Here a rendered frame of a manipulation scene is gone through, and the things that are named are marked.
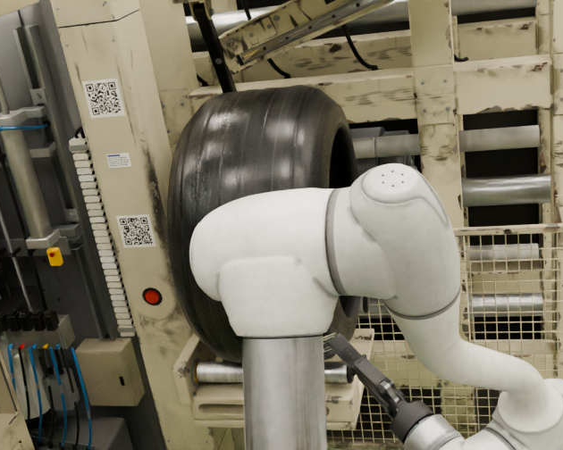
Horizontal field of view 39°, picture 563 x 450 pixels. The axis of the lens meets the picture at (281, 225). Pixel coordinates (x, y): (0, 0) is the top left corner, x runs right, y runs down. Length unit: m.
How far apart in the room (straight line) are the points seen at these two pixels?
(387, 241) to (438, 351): 0.22
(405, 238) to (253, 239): 0.18
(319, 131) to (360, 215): 0.62
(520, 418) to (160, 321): 0.83
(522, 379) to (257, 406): 0.46
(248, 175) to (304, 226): 0.52
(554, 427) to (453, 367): 0.31
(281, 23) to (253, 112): 0.41
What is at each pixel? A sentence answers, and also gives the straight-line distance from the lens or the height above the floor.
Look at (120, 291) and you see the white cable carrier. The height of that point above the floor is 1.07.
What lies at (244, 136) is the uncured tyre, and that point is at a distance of 1.46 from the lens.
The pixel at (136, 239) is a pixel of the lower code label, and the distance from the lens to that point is 1.70.
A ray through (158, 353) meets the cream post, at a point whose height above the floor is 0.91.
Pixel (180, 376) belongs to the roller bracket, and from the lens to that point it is 1.70.
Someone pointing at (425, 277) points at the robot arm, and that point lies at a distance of 0.92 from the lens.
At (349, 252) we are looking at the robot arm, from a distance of 0.89.
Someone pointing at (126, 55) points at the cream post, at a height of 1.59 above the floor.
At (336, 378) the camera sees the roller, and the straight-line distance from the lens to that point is 1.66.
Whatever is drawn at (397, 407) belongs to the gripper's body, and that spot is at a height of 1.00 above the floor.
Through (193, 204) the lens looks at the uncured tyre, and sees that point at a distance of 1.44.
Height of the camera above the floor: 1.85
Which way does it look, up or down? 23 degrees down
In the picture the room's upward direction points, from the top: 9 degrees counter-clockwise
